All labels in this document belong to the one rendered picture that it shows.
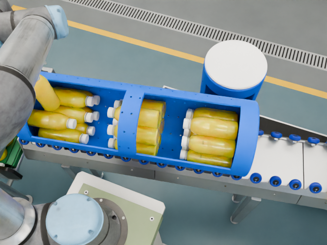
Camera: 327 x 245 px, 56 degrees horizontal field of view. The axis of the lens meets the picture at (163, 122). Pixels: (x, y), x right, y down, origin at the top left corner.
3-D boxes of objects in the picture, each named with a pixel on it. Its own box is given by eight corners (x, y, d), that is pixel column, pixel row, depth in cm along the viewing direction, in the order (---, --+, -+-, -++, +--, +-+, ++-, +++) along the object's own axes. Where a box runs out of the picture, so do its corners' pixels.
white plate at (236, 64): (198, 44, 144) (198, 46, 145) (214, 93, 131) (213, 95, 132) (255, 35, 146) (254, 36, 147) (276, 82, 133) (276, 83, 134)
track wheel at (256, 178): (263, 175, 119) (262, 172, 121) (251, 173, 119) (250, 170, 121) (261, 185, 121) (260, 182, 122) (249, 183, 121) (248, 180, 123)
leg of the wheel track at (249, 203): (238, 224, 205) (262, 202, 149) (229, 223, 206) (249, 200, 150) (239, 216, 208) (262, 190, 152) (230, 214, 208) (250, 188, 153)
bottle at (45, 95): (63, 98, 120) (46, 70, 104) (57, 113, 116) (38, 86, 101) (47, 95, 121) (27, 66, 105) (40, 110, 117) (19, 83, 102)
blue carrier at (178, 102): (240, 184, 122) (257, 166, 96) (34, 149, 132) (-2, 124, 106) (245, 119, 133) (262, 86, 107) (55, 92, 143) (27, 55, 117)
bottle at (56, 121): (23, 110, 117) (66, 117, 115) (33, 106, 124) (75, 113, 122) (23, 127, 119) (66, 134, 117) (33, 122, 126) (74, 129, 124)
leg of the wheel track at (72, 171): (97, 199, 216) (69, 168, 161) (88, 197, 217) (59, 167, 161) (99, 190, 219) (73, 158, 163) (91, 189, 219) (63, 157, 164)
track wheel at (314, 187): (324, 185, 116) (322, 182, 118) (312, 183, 117) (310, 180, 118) (320, 195, 118) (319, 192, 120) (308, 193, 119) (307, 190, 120)
